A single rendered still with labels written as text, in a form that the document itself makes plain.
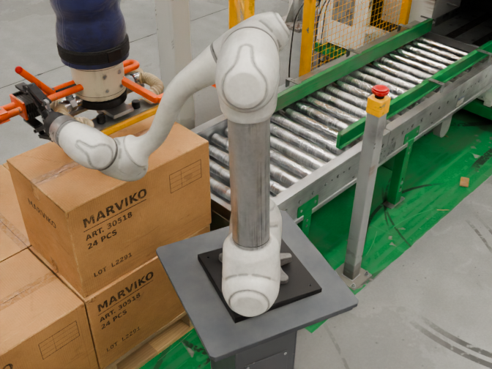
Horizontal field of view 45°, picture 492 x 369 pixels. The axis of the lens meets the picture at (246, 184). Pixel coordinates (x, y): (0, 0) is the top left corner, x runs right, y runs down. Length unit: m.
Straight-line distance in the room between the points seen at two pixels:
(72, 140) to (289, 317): 0.81
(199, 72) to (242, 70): 0.28
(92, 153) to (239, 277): 0.51
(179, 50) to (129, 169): 1.87
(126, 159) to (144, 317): 0.92
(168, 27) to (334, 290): 2.06
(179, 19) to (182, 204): 1.49
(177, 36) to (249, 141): 2.20
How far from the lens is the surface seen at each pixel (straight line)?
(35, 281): 2.35
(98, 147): 1.65
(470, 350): 2.89
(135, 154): 1.76
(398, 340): 2.83
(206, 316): 1.84
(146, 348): 2.72
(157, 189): 2.16
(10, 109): 1.98
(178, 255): 2.03
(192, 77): 1.53
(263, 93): 1.27
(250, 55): 1.28
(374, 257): 3.18
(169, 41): 3.56
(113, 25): 1.93
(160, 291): 2.47
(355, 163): 2.88
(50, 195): 2.05
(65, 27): 1.94
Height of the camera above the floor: 2.15
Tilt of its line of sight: 37 degrees down
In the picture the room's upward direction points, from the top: 1 degrees clockwise
